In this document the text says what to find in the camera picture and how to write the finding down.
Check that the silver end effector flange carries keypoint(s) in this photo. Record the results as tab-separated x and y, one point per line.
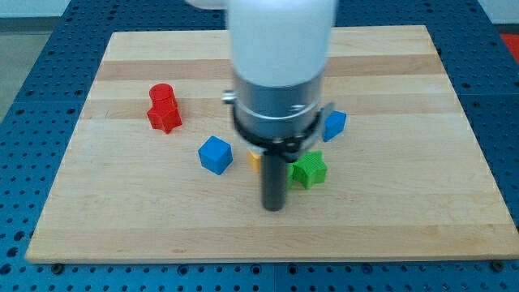
283	121

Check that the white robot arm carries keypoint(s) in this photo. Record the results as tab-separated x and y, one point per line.
279	51

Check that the red star block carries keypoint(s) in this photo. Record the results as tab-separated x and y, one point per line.
164	115

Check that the yellow heart block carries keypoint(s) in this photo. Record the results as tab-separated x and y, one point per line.
254	160

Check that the green star block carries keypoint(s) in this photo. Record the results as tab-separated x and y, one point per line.
310	169

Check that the wooden board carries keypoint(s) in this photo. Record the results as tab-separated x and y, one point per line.
406	179

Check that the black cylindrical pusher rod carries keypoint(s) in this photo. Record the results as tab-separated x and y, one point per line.
274	172

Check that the green block behind rod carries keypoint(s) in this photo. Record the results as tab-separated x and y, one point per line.
290	176

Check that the blue cube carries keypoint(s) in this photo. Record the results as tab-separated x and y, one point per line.
215	155

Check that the red cylinder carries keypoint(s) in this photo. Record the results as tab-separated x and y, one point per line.
162	96

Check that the blue block right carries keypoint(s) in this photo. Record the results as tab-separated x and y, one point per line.
334	125

